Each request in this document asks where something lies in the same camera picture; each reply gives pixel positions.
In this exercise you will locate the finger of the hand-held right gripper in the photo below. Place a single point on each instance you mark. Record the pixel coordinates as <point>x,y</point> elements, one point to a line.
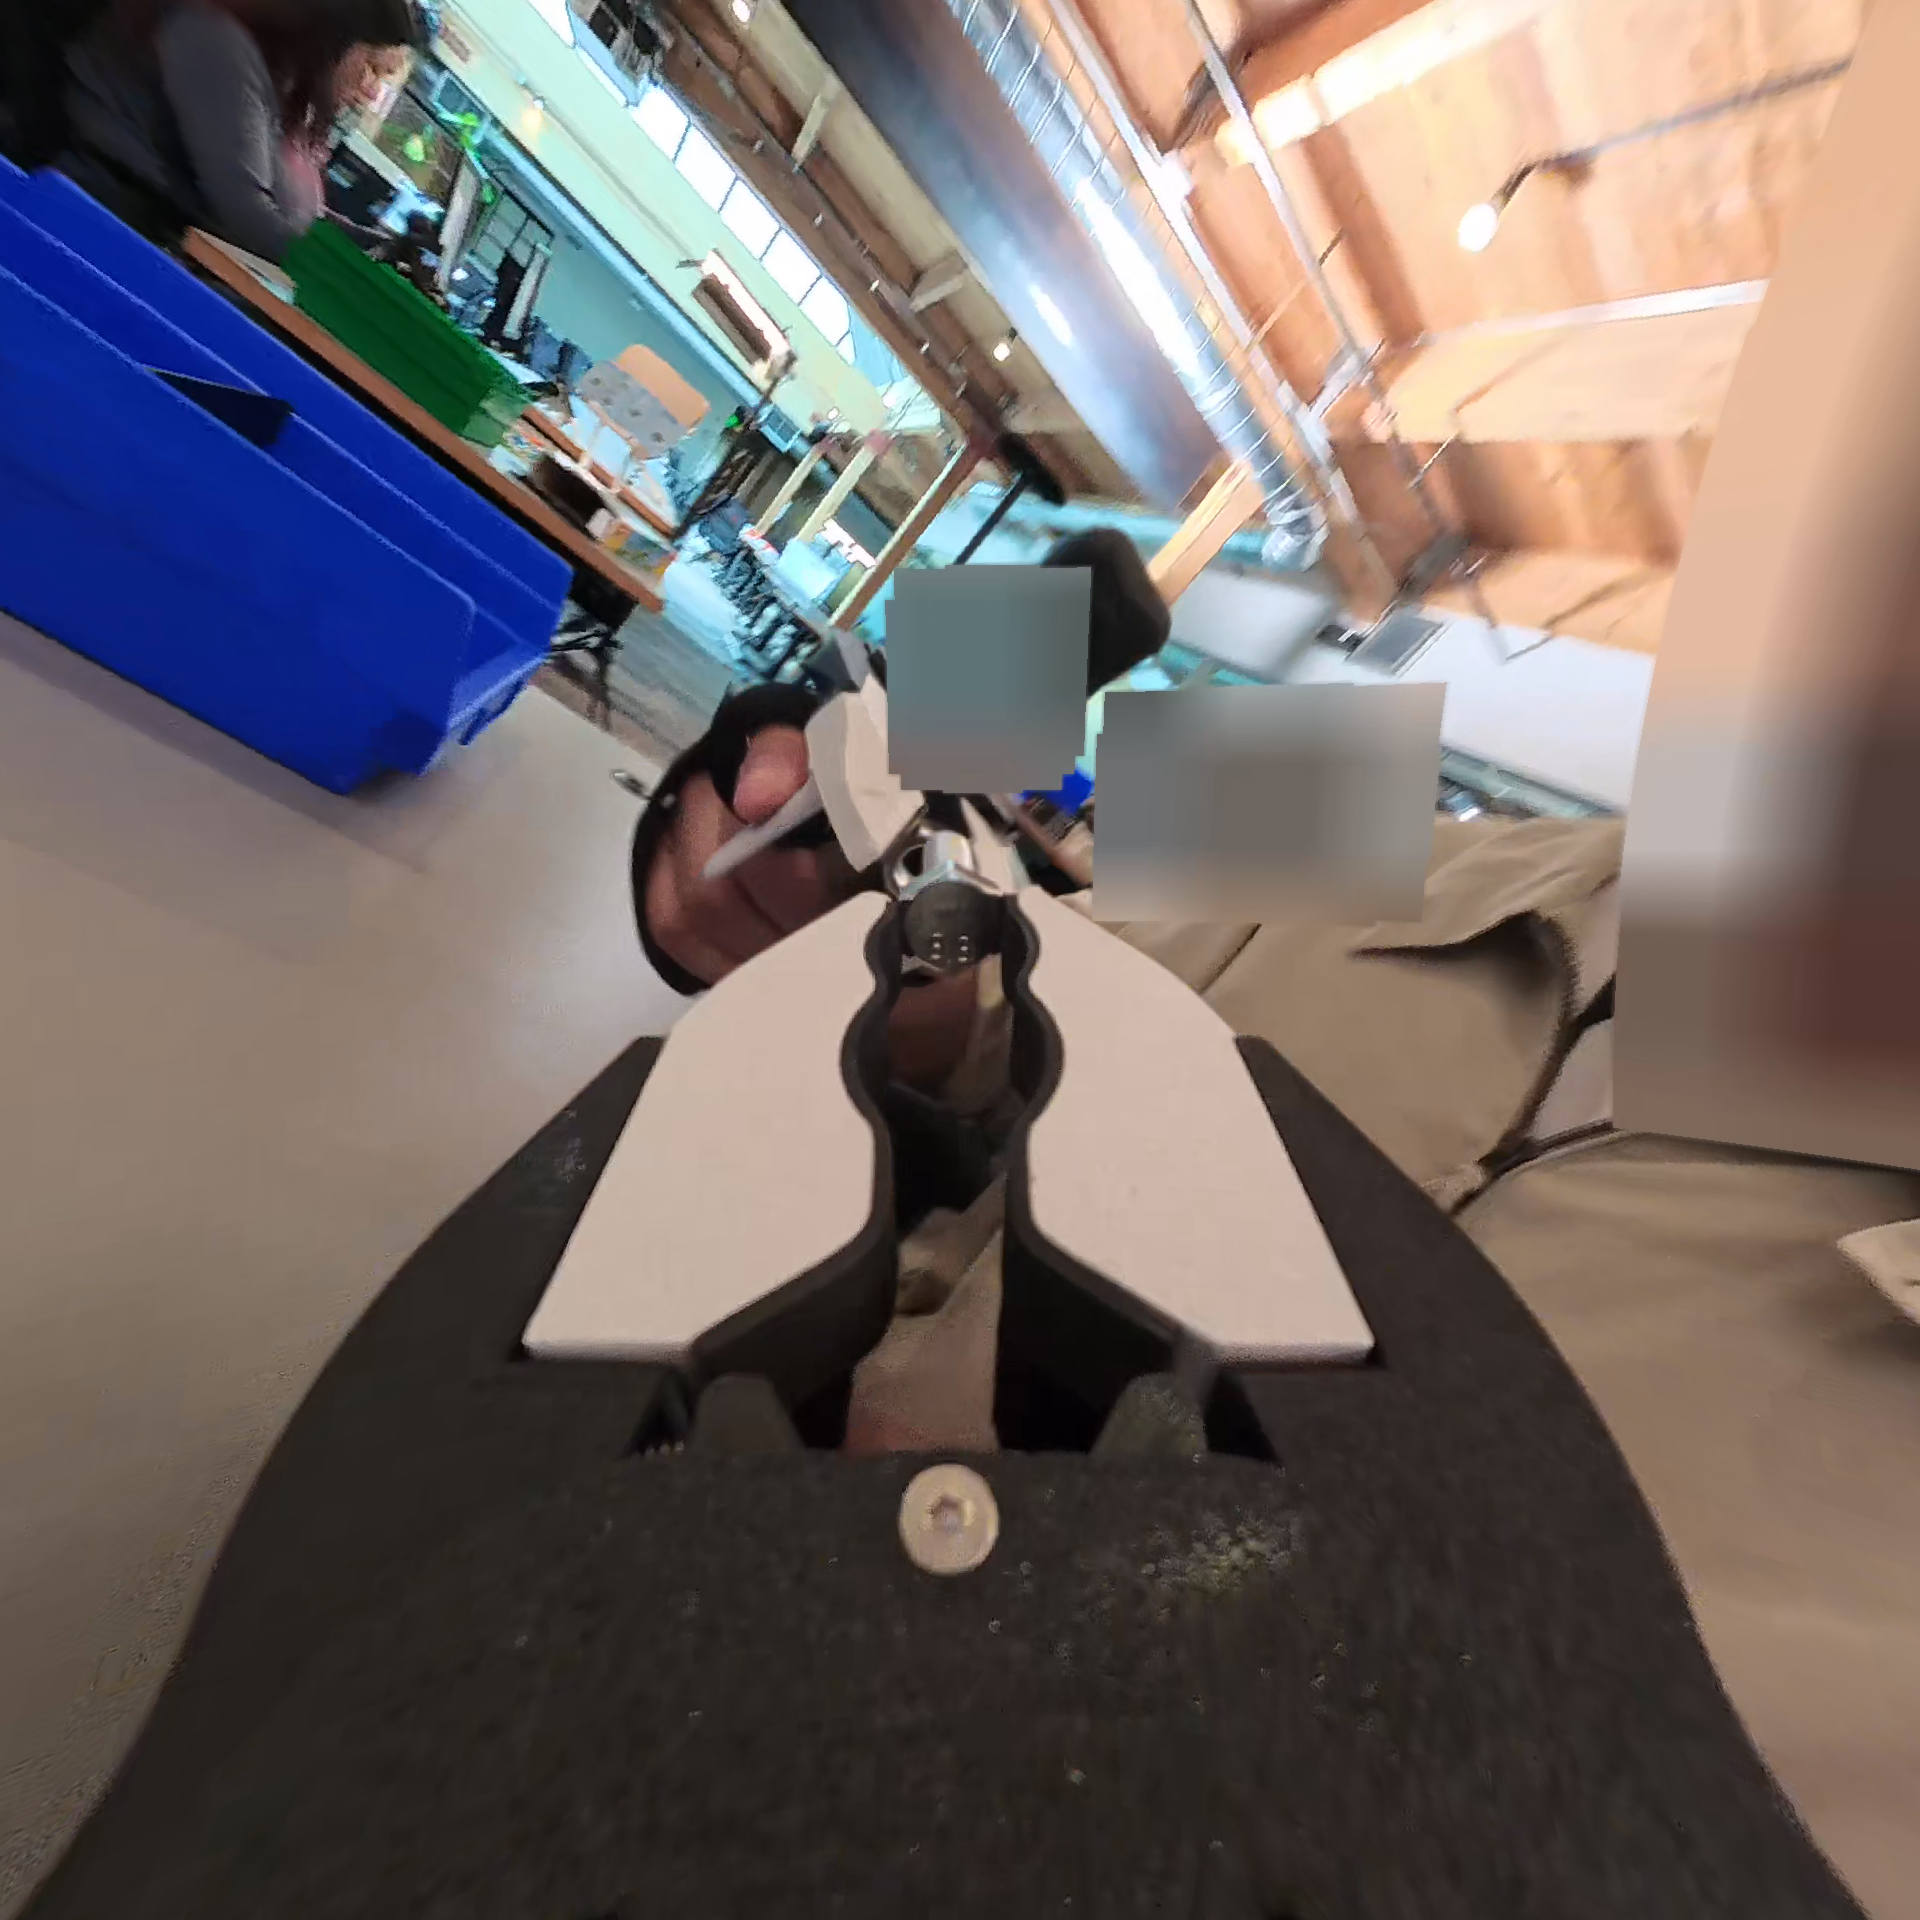
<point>865,776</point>

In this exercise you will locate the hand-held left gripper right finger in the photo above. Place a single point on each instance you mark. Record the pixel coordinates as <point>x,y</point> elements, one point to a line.
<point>1187,1200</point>

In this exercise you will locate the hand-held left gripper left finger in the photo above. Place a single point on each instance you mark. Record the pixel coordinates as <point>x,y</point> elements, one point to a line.
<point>722,1200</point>

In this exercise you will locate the steel hex bolt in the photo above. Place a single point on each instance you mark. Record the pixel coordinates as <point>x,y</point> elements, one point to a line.
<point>956,940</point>

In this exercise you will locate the blue bin with black divider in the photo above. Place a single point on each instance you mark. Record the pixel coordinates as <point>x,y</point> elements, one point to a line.
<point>211,541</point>

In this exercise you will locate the person's right hand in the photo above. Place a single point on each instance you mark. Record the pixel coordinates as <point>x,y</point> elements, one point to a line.
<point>738,915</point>

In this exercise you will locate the black floor lamp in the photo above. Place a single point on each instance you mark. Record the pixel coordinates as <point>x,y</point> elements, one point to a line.
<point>1036,458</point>

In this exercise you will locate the wooden side table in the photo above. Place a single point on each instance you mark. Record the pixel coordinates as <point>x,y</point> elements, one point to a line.
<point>497,476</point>

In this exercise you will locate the green crate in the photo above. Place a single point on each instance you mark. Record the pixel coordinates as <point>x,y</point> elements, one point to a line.
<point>405,333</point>

